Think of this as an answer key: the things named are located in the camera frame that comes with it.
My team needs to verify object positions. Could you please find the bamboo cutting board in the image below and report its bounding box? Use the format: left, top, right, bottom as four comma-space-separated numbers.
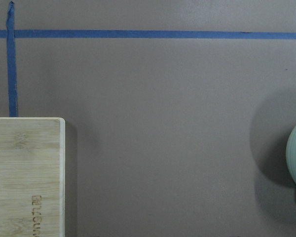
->
0, 118, 65, 237

